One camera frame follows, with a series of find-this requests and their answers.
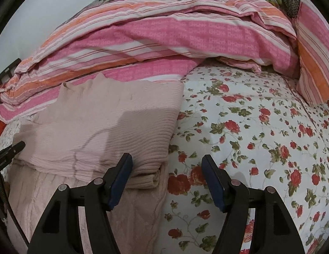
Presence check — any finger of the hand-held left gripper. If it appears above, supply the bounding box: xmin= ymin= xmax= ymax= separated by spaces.
xmin=0 ymin=141 xmax=26 ymax=170

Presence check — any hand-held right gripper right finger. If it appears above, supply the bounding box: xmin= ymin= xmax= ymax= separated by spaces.
xmin=201 ymin=154 xmax=305 ymax=254

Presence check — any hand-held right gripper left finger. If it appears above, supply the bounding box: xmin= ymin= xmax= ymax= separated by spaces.
xmin=27 ymin=153 xmax=133 ymax=254

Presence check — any pink cable-knit garment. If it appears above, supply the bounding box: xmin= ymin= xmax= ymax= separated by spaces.
xmin=7 ymin=161 xmax=169 ymax=254

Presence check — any pink ribbed knit sweater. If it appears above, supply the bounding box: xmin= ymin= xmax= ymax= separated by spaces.
xmin=13 ymin=74 xmax=185 ymax=189

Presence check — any white floral bed sheet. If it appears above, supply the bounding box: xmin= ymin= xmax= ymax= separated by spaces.
xmin=0 ymin=65 xmax=329 ymax=254

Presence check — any dark bed headboard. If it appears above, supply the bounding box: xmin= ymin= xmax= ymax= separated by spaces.
xmin=0 ymin=59 xmax=21 ymax=86

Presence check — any pink orange striped duvet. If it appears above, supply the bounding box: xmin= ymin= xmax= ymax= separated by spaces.
xmin=0 ymin=0 xmax=300 ymax=124

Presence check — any pink orange striped pillow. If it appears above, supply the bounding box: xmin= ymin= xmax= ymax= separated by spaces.
xmin=295 ymin=0 xmax=329 ymax=107

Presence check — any black cable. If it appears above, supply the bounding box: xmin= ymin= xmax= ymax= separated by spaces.
xmin=0 ymin=156 xmax=31 ymax=246

